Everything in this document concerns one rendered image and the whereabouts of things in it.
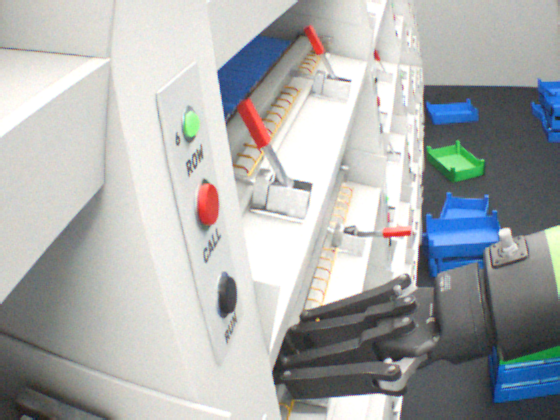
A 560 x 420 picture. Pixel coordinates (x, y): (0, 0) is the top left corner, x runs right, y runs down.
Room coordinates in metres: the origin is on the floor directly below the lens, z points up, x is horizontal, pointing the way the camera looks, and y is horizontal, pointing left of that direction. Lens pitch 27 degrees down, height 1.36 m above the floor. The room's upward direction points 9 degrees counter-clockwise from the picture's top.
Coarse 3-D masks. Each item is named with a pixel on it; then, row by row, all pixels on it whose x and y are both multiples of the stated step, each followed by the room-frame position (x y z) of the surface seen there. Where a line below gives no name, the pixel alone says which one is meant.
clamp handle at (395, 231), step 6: (384, 228) 0.69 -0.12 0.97; (390, 228) 0.69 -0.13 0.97; (396, 228) 0.68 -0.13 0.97; (402, 228) 0.68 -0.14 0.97; (408, 228) 0.68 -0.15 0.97; (354, 234) 0.69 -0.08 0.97; (360, 234) 0.69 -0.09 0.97; (366, 234) 0.69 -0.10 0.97; (372, 234) 0.69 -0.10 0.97; (378, 234) 0.68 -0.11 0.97; (384, 234) 0.68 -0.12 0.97; (390, 234) 0.68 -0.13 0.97; (396, 234) 0.68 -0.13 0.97; (402, 234) 0.67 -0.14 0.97; (408, 234) 0.67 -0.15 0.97
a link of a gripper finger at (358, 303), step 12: (408, 276) 0.44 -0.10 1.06; (384, 288) 0.44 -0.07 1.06; (348, 300) 0.44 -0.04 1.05; (360, 300) 0.44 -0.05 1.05; (372, 300) 0.44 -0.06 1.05; (384, 300) 0.44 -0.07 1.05; (312, 312) 0.45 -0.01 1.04; (324, 312) 0.44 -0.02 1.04; (336, 312) 0.44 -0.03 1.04; (348, 312) 0.44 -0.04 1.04; (360, 312) 0.44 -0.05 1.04
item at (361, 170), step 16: (352, 160) 0.87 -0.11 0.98; (368, 160) 0.87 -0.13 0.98; (384, 160) 0.86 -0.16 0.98; (352, 176) 0.87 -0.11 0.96; (368, 176) 0.87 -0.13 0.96; (368, 192) 0.84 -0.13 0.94; (352, 208) 0.79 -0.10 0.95; (368, 208) 0.80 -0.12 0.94; (352, 224) 0.75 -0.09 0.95; (368, 224) 0.76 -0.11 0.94; (368, 240) 0.72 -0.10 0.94; (336, 256) 0.68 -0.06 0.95; (352, 256) 0.68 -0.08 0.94; (368, 256) 0.68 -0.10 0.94; (336, 272) 0.64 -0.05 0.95; (352, 272) 0.65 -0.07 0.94; (320, 288) 0.61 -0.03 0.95; (336, 288) 0.61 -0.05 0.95; (352, 288) 0.62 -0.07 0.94; (288, 400) 0.43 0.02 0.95; (336, 400) 0.43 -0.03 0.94; (304, 416) 0.41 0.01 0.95; (320, 416) 0.41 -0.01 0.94
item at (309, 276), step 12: (336, 180) 0.82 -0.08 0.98; (336, 192) 0.79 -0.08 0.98; (348, 204) 0.79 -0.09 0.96; (324, 216) 0.72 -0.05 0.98; (324, 228) 0.70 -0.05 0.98; (324, 240) 0.67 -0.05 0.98; (336, 252) 0.67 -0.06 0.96; (312, 264) 0.62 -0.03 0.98; (312, 276) 0.60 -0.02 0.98; (300, 288) 0.58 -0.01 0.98; (312, 288) 0.60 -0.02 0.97; (300, 300) 0.56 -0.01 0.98; (312, 300) 0.57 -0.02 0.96; (300, 312) 0.54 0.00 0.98; (288, 324) 0.52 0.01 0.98; (288, 408) 0.41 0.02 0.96
